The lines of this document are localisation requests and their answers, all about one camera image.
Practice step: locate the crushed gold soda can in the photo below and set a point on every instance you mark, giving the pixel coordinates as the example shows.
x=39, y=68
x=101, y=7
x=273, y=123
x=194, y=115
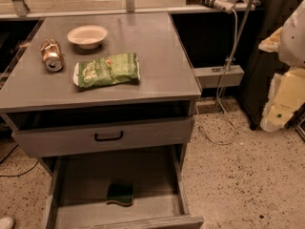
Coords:
x=51, y=55

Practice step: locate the white shoe tip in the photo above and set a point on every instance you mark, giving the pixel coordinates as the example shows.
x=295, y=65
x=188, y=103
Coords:
x=7, y=223

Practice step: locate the green chip bag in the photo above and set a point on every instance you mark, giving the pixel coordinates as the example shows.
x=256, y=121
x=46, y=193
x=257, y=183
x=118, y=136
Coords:
x=107, y=71

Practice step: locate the black drawer handle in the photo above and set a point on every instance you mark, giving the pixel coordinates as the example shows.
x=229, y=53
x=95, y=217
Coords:
x=108, y=137

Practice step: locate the white paper bowl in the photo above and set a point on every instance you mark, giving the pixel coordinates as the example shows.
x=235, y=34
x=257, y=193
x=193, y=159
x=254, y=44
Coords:
x=87, y=37

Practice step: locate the open grey middle drawer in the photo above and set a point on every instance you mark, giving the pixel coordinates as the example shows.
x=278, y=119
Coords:
x=79, y=186

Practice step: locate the green and yellow sponge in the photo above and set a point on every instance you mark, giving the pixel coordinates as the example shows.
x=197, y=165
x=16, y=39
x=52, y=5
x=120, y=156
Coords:
x=120, y=194

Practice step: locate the grey wooden drawer cabinet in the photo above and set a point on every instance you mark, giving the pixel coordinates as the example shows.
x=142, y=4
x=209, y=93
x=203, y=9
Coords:
x=36, y=98

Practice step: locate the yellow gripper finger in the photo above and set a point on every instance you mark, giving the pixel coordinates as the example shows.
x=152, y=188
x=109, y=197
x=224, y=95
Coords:
x=285, y=97
x=271, y=44

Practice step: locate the closed grey top drawer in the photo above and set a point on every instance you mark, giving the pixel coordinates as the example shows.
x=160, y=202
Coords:
x=75, y=140

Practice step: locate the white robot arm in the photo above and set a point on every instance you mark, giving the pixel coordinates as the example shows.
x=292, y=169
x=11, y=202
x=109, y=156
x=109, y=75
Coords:
x=291, y=49

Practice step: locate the grey metal bracket block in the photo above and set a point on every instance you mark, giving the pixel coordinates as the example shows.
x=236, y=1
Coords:
x=213, y=77

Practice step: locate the dark cabinet on right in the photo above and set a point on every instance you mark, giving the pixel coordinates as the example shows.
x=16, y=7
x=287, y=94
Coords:
x=259, y=67

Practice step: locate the metal rail shelf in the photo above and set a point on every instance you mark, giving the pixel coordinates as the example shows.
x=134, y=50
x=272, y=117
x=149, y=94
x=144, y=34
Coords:
x=95, y=0

